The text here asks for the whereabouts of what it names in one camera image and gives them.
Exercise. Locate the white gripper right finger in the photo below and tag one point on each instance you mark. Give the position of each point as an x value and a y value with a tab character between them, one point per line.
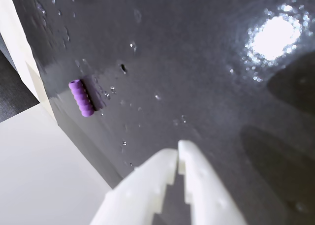
206	190

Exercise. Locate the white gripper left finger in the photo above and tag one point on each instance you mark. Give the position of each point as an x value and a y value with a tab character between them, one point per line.
137	185

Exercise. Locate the purple ribbed pen grip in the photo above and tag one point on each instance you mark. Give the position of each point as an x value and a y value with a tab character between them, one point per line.
81	99

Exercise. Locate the dark grey table mat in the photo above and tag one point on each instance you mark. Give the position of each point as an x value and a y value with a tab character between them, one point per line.
172	87

